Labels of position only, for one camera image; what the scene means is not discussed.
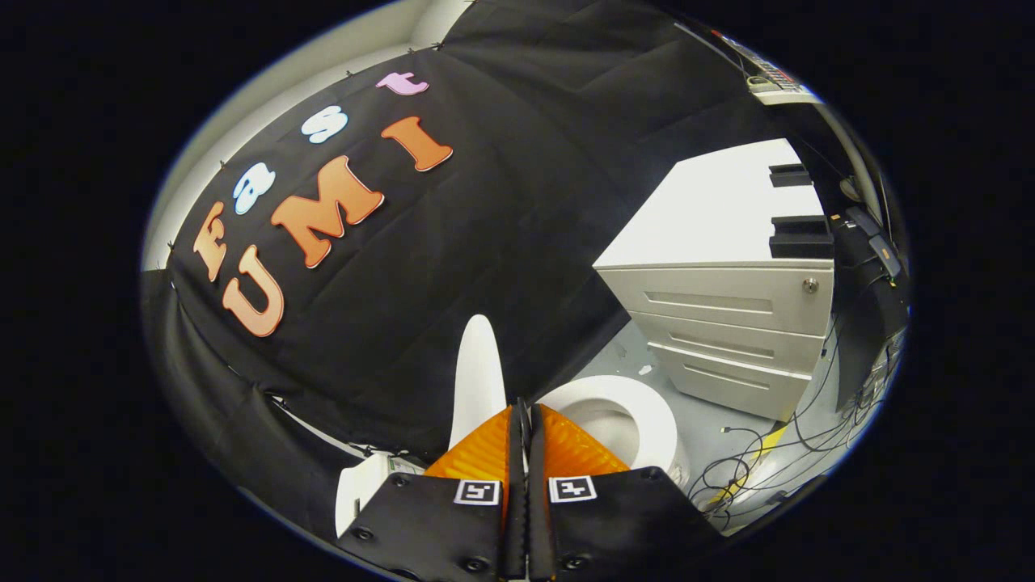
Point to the black backdrop cloth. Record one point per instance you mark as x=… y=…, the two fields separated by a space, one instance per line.
x=501 y=242

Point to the black box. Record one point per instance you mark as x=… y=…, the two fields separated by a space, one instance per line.
x=800 y=238
x=790 y=175

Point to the black equipment stack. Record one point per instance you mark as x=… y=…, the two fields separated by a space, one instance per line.
x=869 y=323

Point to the white toilet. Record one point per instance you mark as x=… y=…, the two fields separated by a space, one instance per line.
x=656 y=420

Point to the yellow floor tape strip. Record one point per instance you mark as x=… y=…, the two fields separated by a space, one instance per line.
x=748 y=469

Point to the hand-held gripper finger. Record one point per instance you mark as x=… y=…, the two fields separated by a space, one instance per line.
x=517 y=517
x=538 y=525

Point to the grey tape roll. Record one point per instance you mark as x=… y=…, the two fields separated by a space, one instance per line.
x=758 y=81

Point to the white drawer cabinet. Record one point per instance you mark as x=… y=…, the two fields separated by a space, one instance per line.
x=728 y=299

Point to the small white side table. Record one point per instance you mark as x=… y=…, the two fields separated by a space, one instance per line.
x=788 y=96

